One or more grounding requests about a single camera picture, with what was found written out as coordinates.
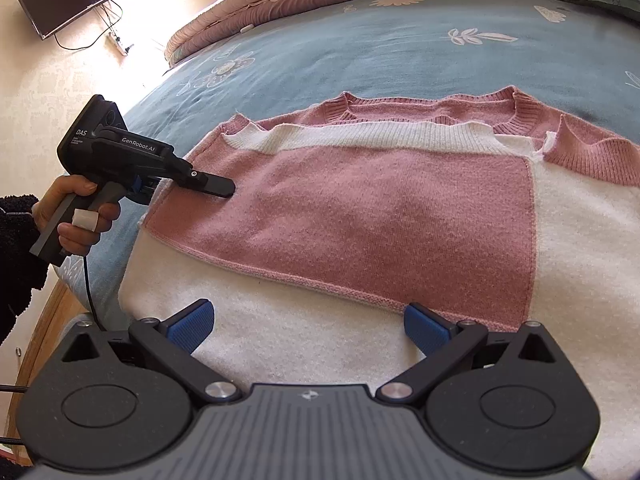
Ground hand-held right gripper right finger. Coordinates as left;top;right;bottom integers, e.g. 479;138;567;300
377;302;558;407

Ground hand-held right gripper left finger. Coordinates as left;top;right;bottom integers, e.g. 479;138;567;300
60;299;243;407

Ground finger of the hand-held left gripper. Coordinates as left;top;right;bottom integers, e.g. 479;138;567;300
171;161;237;199
131;175;162;206

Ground pink and white knit sweater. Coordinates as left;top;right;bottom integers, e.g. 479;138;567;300
117;87;640;466

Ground person's left forearm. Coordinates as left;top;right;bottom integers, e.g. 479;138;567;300
0;194;51;346

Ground person's left hand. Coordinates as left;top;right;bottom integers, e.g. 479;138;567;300
31;174;122;258

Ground white power strip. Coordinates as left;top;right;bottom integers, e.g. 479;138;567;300
106;30;135;57

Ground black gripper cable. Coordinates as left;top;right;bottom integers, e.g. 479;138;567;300
0;249;108;395

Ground television cables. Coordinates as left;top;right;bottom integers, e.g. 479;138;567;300
52;0;127;52

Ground wooden bed side rail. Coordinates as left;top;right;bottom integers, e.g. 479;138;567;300
14;279;87;397

